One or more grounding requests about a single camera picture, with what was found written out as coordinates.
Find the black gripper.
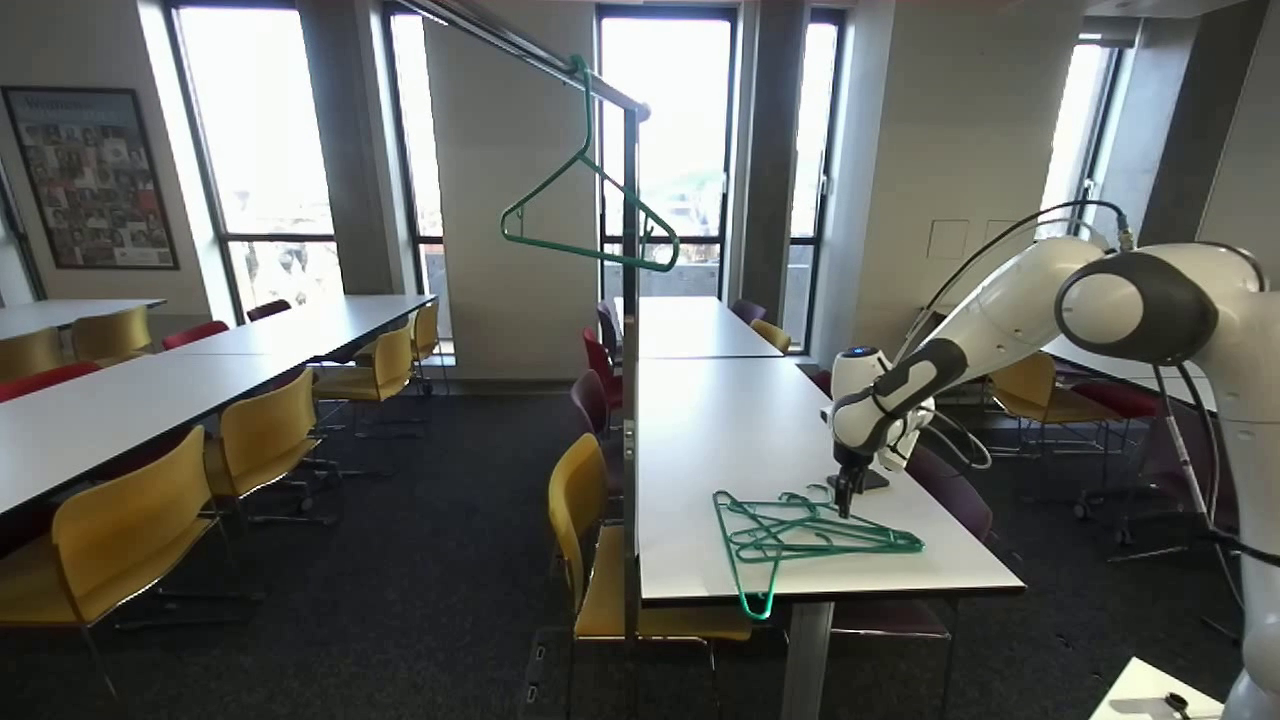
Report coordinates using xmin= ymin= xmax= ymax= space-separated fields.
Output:
xmin=830 ymin=438 xmax=872 ymax=519

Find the purple chair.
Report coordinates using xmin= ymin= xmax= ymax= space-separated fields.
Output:
xmin=1123 ymin=395 xmax=1214 ymax=513
xmin=570 ymin=368 xmax=618 ymax=438
xmin=904 ymin=445 xmax=995 ymax=545

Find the white long table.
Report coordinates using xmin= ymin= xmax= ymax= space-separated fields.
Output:
xmin=0 ymin=294 xmax=435 ymax=519
xmin=636 ymin=294 xmax=785 ymax=363
xmin=632 ymin=356 xmax=1029 ymax=720
xmin=0 ymin=296 xmax=166 ymax=345

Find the yellow chair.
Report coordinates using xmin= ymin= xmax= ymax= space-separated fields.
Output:
xmin=992 ymin=353 xmax=1073 ymax=425
xmin=203 ymin=368 xmax=326 ymax=517
xmin=0 ymin=419 xmax=217 ymax=673
xmin=314 ymin=322 xmax=418 ymax=407
xmin=539 ymin=428 xmax=757 ymax=673
xmin=750 ymin=317 xmax=802 ymax=356
xmin=66 ymin=308 xmax=157 ymax=368
xmin=0 ymin=333 xmax=71 ymax=389
xmin=408 ymin=301 xmax=446 ymax=363

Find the white robot stand top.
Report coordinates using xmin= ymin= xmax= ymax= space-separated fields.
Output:
xmin=1085 ymin=653 xmax=1227 ymax=720

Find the tall window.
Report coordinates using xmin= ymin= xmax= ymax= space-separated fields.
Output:
xmin=166 ymin=0 xmax=346 ymax=323
xmin=1031 ymin=33 xmax=1133 ymax=252
xmin=382 ymin=5 xmax=454 ymax=335
xmin=593 ymin=5 xmax=742 ymax=304
xmin=785 ymin=10 xmax=849 ymax=356

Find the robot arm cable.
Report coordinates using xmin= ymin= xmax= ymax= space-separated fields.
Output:
xmin=915 ymin=198 xmax=1280 ymax=575

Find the metal clothes rail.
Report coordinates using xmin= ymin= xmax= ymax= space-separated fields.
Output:
xmin=395 ymin=0 xmax=656 ymax=643

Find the framed wall poster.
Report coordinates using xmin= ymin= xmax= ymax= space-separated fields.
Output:
xmin=0 ymin=86 xmax=185 ymax=275

